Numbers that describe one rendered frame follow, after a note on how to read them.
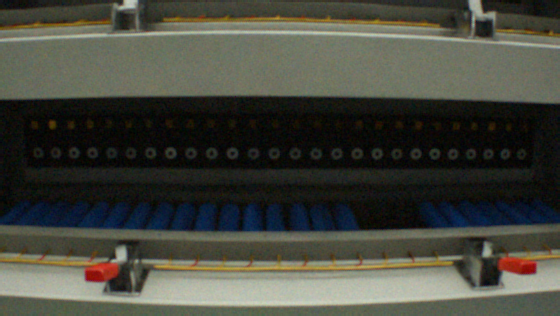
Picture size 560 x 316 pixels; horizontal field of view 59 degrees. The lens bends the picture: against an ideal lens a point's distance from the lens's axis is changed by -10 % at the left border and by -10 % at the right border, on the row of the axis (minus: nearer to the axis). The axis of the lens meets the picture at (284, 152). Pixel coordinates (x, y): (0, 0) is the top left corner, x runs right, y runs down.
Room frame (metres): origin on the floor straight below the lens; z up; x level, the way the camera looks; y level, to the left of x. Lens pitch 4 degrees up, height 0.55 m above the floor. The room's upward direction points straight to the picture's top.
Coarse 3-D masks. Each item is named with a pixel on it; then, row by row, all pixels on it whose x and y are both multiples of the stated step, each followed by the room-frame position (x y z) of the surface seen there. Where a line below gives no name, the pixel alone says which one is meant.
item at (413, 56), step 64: (0, 0) 0.49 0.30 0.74; (64, 0) 0.52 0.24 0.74; (128, 0) 0.38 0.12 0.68; (192, 0) 0.53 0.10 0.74; (256, 0) 0.54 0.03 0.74; (320, 0) 0.54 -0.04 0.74; (384, 0) 0.54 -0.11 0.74; (448, 0) 0.54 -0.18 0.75; (512, 0) 0.55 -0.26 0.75; (0, 64) 0.36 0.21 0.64; (64, 64) 0.36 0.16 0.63; (128, 64) 0.37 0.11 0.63; (192, 64) 0.37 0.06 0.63; (256, 64) 0.37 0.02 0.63; (320, 64) 0.37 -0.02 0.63; (384, 64) 0.37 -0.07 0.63; (448, 64) 0.38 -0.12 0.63; (512, 64) 0.38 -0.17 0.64
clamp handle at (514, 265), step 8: (488, 248) 0.38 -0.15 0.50; (488, 256) 0.38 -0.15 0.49; (496, 264) 0.35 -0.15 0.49; (504, 264) 0.34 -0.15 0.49; (512, 264) 0.33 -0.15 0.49; (520, 264) 0.32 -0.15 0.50; (528, 264) 0.32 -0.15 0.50; (536, 264) 0.32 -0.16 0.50; (512, 272) 0.33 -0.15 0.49; (520, 272) 0.32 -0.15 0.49; (528, 272) 0.32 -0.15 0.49; (536, 272) 0.32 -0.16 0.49
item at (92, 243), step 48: (0, 240) 0.40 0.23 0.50; (48, 240) 0.40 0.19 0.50; (96, 240) 0.40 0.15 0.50; (144, 240) 0.40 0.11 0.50; (192, 240) 0.41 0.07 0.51; (240, 240) 0.41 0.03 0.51; (288, 240) 0.41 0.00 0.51; (336, 240) 0.41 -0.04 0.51; (384, 240) 0.41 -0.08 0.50; (432, 240) 0.42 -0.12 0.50; (528, 240) 0.42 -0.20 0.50
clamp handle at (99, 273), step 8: (120, 248) 0.37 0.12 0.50; (120, 256) 0.37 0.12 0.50; (96, 264) 0.33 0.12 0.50; (104, 264) 0.33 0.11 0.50; (112, 264) 0.33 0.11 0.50; (120, 264) 0.35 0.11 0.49; (128, 264) 0.37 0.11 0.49; (88, 272) 0.30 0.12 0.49; (96, 272) 0.30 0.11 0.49; (104, 272) 0.31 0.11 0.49; (112, 272) 0.32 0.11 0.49; (88, 280) 0.30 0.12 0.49; (96, 280) 0.30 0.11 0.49; (104, 280) 0.31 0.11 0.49
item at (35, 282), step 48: (0, 192) 0.52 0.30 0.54; (0, 288) 0.36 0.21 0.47; (48, 288) 0.37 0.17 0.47; (96, 288) 0.37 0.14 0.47; (144, 288) 0.38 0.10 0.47; (192, 288) 0.38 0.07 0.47; (240, 288) 0.38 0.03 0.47; (288, 288) 0.39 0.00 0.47; (336, 288) 0.39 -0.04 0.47; (384, 288) 0.39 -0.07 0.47; (432, 288) 0.38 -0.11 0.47; (528, 288) 0.38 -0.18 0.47
